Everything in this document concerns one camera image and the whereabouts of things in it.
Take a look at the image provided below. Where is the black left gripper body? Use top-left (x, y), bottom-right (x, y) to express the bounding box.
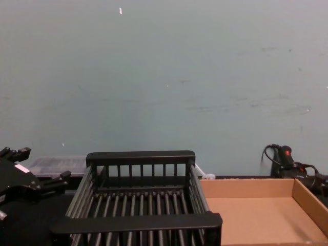
top-left (0, 159), bottom-right (44, 206)

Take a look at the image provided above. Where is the clear plastic case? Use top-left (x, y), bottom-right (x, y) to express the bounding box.
top-left (28, 155), bottom-right (89, 178)

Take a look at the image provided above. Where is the black rack with steel bars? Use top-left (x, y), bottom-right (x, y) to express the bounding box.
top-left (50, 150), bottom-right (223, 246)

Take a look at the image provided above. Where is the shallow brown cardboard tray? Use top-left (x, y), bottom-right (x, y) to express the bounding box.
top-left (199, 178), bottom-right (328, 246)

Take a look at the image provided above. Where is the thin black tool cord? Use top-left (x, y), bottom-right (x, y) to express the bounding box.
top-left (261, 144), bottom-right (284, 167)

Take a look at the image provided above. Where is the black corded tool red switch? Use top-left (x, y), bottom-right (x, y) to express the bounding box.
top-left (271, 145), bottom-right (328, 196)

